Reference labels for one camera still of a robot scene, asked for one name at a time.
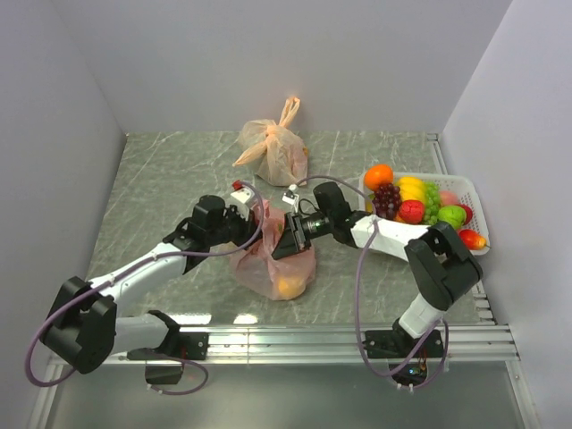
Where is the green grape bunch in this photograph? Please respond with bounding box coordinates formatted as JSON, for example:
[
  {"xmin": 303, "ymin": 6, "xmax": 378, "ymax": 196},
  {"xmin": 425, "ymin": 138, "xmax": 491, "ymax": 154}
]
[{"xmin": 423, "ymin": 181, "xmax": 442, "ymax": 225}]

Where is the green fake guava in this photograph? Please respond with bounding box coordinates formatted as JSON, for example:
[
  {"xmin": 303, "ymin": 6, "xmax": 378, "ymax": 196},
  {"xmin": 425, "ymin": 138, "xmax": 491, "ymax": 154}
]
[{"xmin": 437, "ymin": 205, "xmax": 467, "ymax": 230}]

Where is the orange fake orange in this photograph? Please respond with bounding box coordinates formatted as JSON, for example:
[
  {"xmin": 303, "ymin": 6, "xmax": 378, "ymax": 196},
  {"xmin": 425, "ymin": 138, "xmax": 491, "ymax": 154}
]
[{"xmin": 363, "ymin": 164, "xmax": 394, "ymax": 191}]

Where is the yellow fake banana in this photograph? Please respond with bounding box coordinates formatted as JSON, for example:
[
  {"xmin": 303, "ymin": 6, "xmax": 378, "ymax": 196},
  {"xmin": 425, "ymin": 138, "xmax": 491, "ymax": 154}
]
[{"xmin": 396, "ymin": 176, "xmax": 426, "ymax": 204}]

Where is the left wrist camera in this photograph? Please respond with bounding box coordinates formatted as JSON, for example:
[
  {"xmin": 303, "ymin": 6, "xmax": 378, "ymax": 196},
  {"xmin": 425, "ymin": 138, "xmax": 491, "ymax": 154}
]
[{"xmin": 230, "ymin": 181, "xmax": 256, "ymax": 221}]

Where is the red yellow fake pear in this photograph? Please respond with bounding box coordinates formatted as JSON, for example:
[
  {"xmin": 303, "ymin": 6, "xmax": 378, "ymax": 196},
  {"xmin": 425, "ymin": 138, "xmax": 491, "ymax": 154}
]
[{"xmin": 458, "ymin": 229, "xmax": 489, "ymax": 250}]

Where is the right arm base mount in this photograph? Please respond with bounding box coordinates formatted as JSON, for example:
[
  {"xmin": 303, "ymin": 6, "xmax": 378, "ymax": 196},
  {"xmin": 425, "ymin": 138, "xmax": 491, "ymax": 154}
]
[{"xmin": 360, "ymin": 327, "xmax": 450, "ymax": 391}]

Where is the pink plastic bag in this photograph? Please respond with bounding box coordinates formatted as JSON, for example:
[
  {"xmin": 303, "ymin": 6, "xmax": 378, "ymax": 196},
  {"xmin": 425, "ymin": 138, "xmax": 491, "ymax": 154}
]
[{"xmin": 229, "ymin": 200, "xmax": 316, "ymax": 300}]

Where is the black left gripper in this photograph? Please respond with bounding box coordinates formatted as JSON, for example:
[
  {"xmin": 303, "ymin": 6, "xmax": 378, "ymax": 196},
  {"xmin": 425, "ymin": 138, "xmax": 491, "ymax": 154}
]
[{"xmin": 207, "ymin": 204, "xmax": 265, "ymax": 250}]

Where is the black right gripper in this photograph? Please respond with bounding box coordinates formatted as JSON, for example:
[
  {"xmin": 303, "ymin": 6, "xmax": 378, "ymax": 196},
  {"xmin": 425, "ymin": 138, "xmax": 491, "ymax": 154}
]
[{"xmin": 272, "ymin": 212, "xmax": 335, "ymax": 260}]

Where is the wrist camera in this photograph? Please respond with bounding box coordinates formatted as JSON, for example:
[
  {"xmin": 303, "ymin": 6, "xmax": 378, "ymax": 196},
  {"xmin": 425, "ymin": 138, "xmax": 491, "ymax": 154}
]
[
  {"xmin": 230, "ymin": 181, "xmax": 256, "ymax": 221},
  {"xmin": 282, "ymin": 184, "xmax": 300, "ymax": 214}
]

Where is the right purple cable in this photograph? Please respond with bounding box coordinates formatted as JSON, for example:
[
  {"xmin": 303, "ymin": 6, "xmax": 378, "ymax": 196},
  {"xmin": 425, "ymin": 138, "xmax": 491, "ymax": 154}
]
[{"xmin": 297, "ymin": 174, "xmax": 450, "ymax": 391}]

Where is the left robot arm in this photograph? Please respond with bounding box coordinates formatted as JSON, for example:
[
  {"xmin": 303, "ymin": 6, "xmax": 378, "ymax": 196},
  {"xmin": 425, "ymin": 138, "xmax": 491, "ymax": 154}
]
[{"xmin": 38, "ymin": 189, "xmax": 264, "ymax": 374}]

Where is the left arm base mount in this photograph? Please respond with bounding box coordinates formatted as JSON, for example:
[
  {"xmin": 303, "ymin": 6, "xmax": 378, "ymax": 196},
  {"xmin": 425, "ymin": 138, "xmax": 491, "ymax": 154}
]
[{"xmin": 126, "ymin": 332, "xmax": 209, "ymax": 386}]

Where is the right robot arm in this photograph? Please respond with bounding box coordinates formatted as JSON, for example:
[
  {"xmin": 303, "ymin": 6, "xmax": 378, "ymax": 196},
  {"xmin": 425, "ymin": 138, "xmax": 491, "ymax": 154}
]
[{"xmin": 272, "ymin": 181, "xmax": 483, "ymax": 358}]

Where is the tied beige plastic bag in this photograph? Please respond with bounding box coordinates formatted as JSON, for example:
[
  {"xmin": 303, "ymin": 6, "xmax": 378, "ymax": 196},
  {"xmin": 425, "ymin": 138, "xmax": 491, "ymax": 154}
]
[{"xmin": 232, "ymin": 97, "xmax": 308, "ymax": 187}]

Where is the white plastic fruit basket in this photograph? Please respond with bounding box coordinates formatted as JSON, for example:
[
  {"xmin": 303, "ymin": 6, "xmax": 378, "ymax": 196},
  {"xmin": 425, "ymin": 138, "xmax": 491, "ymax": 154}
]
[{"xmin": 359, "ymin": 172, "xmax": 490, "ymax": 260}]

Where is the red fake strawberry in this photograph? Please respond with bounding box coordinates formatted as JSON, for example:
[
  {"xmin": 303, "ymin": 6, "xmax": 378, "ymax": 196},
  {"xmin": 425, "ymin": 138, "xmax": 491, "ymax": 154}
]
[{"xmin": 397, "ymin": 199, "xmax": 425, "ymax": 224}]

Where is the dark red grape bunch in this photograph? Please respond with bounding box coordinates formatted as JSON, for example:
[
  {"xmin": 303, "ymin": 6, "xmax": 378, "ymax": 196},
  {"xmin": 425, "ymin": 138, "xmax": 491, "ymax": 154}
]
[{"xmin": 372, "ymin": 183, "xmax": 401, "ymax": 221}]

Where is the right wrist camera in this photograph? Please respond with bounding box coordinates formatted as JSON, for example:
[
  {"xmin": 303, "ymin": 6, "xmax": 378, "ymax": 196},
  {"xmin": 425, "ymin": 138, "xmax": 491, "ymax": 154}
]
[{"xmin": 282, "ymin": 184, "xmax": 300, "ymax": 214}]

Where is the pink fake peach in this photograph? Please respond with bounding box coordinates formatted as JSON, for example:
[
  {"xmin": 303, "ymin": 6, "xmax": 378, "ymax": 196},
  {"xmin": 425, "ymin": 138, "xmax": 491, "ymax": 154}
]
[{"xmin": 439, "ymin": 190, "xmax": 459, "ymax": 206}]

